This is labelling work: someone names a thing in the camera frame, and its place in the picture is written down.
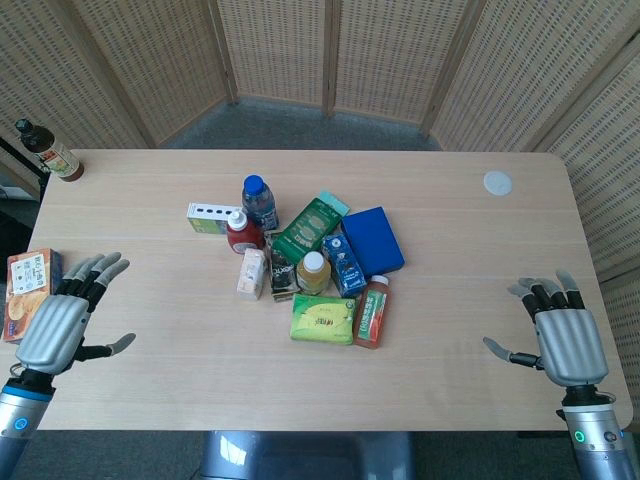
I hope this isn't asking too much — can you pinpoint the white beige drink carton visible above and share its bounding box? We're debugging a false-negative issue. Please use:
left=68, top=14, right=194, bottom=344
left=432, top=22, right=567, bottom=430
left=236, top=248, right=268, bottom=303

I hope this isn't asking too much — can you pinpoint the blue drink carton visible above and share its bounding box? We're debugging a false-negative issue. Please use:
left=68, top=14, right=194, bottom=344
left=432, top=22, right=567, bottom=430
left=321, top=233, right=368, bottom=299

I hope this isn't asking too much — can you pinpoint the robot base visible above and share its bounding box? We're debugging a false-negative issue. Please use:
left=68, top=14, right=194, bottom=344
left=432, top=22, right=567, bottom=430
left=198, top=429, right=416, bottom=480

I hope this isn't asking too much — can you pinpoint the white green small box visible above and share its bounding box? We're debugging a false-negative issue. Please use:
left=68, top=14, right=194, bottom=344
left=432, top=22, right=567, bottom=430
left=186, top=202, right=245, bottom=236

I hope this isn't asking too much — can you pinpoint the dark green snack bag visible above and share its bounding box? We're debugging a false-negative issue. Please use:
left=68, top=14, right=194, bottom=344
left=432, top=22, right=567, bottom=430
left=271, top=197, right=345, bottom=265

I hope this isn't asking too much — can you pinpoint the orange cracker box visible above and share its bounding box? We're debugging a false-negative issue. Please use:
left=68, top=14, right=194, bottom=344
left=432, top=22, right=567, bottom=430
left=2, top=248, right=65, bottom=345

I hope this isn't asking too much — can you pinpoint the blue rectangular box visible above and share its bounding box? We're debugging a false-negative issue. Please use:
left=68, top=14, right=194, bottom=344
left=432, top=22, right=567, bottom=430
left=341, top=205, right=406, bottom=277

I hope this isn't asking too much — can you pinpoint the black drink carton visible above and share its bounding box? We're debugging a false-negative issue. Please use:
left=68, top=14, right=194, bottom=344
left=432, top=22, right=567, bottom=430
left=263, top=230, right=305, bottom=304

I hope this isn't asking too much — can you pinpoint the wooden folding screen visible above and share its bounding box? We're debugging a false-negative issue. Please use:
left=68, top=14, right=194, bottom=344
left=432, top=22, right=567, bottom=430
left=0, top=0, right=640, bottom=430

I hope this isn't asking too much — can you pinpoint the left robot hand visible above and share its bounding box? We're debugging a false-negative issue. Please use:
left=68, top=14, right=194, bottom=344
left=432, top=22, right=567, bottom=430
left=15, top=252, right=137, bottom=375

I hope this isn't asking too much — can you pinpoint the red juice bottle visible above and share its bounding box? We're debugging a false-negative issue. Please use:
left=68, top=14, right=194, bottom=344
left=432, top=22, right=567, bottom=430
left=353, top=275, right=392, bottom=350

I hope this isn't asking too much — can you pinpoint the dark sauce bottle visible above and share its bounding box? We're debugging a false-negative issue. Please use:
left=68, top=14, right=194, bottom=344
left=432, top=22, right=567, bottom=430
left=14, top=118, right=85, bottom=183

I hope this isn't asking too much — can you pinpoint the red ketchup bottle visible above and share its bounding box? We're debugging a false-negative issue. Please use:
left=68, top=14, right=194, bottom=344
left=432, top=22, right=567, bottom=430
left=225, top=210, right=266, bottom=257

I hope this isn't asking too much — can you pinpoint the blue cap water bottle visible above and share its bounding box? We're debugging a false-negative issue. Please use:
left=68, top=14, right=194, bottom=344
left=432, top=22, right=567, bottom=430
left=241, top=174, right=280, bottom=232

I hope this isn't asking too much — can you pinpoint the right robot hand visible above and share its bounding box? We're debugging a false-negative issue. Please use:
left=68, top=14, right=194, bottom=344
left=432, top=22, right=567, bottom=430
left=482, top=269, right=610, bottom=387

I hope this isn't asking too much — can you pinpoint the yellow juice bottle white cap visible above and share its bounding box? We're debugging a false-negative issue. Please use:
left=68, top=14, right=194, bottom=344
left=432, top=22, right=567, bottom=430
left=296, top=250, right=333, bottom=297

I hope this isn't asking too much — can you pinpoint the white round lid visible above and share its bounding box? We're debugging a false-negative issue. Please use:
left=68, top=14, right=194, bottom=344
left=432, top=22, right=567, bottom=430
left=482, top=170, right=514, bottom=196

